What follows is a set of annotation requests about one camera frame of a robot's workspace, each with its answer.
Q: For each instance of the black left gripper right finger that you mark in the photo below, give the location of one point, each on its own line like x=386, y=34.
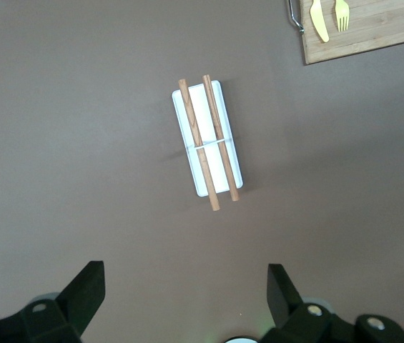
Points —
x=312, y=325

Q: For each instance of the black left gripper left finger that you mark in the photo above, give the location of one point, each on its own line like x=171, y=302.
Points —
x=44, y=321

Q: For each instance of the wooden rod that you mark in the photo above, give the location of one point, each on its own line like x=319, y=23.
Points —
x=219, y=135
x=198, y=139

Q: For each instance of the white rectangular rack tray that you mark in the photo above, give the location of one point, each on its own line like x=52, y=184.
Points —
x=205, y=121

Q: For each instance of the bamboo cutting board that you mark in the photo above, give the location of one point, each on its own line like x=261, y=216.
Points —
x=377, y=32

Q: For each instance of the yellow plastic knife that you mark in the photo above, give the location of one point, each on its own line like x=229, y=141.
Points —
x=319, y=21

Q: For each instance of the yellow plastic fork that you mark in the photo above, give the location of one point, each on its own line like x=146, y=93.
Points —
x=342, y=16

